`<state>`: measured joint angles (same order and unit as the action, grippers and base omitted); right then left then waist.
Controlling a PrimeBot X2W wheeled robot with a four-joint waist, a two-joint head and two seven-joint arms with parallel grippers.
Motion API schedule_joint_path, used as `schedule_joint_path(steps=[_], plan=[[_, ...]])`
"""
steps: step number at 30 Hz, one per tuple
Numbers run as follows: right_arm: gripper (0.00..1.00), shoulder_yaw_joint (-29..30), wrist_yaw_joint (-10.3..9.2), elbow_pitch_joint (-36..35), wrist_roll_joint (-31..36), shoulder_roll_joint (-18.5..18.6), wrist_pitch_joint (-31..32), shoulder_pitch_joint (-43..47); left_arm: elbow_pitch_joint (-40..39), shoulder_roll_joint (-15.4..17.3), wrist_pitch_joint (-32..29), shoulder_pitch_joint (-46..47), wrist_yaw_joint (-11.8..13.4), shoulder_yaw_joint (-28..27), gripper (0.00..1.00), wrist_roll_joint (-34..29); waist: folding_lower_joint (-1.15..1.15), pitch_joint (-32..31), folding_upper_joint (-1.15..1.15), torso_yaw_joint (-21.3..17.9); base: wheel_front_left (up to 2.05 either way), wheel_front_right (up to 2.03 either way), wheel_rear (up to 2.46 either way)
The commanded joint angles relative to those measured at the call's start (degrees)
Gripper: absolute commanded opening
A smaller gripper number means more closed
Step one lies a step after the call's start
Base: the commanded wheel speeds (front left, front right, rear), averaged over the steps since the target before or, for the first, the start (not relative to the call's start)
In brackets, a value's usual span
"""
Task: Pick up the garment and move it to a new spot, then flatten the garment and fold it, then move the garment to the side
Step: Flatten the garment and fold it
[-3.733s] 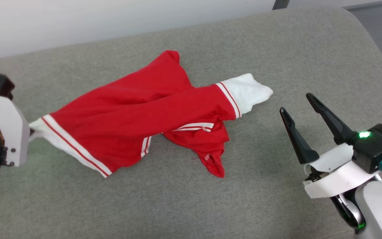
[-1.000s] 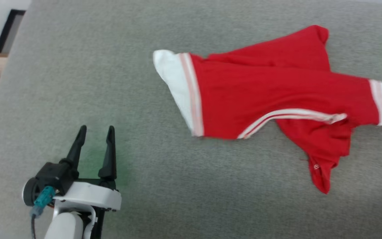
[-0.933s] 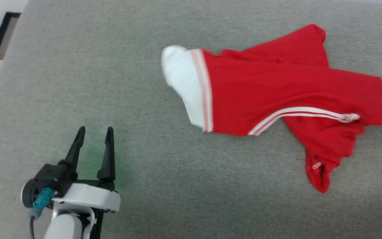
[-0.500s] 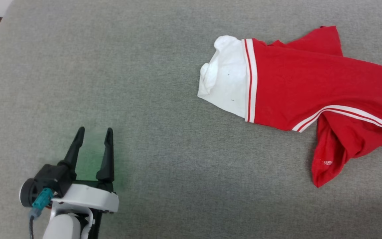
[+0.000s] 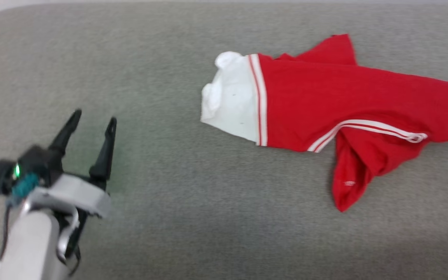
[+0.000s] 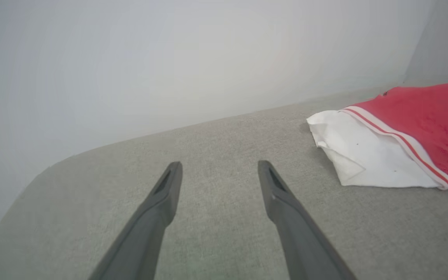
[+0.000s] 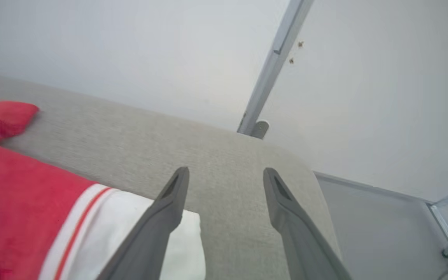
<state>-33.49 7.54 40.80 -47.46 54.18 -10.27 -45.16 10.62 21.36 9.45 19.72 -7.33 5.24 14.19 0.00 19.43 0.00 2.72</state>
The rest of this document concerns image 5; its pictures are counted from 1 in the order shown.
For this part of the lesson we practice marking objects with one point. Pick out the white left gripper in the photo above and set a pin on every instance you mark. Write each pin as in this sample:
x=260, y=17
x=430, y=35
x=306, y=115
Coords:
x=80, y=194

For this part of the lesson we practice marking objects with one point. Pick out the red and white jersey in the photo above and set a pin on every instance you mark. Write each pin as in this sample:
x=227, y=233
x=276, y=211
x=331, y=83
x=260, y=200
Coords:
x=325, y=105

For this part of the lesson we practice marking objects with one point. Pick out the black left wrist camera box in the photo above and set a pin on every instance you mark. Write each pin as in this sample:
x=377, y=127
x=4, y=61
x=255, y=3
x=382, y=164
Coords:
x=39, y=161

